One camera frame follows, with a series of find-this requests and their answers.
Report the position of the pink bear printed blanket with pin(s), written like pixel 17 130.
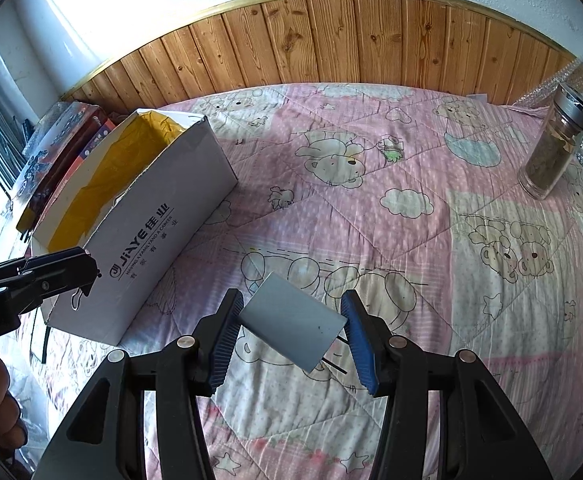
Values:
pixel 421 260

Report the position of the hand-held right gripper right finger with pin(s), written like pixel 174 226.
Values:
pixel 356 340

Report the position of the glass tea bottle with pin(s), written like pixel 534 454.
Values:
pixel 551 160

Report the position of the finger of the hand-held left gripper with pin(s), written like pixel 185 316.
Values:
pixel 56 282
pixel 51 261

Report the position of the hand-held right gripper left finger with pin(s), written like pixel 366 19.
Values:
pixel 226 340

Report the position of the white cardboard box yellow tape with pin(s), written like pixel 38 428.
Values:
pixel 161 240

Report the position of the robot print toy box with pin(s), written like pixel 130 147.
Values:
pixel 51 145

